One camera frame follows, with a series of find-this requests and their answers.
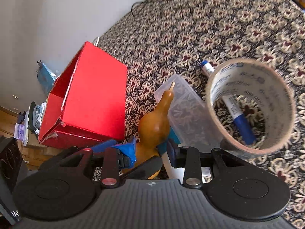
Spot striped clothes pile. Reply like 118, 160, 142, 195
27, 101, 48, 135

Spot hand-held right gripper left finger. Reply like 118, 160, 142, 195
39, 137, 137, 188

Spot white marker with blue cap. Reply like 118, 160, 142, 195
200, 60, 257, 146

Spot blue pouch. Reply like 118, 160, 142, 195
36, 60, 58, 96

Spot floral patterned blanket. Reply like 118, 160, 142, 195
92, 0, 305, 229

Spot red cardboard box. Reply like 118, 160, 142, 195
38, 41, 128, 148

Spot packing tape roll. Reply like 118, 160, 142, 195
205, 58, 297, 159

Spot clear plastic container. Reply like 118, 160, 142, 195
154, 74, 226, 184

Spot brown gourd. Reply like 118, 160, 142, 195
121, 82, 175, 180

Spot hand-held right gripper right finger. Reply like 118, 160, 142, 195
166, 139, 246, 189

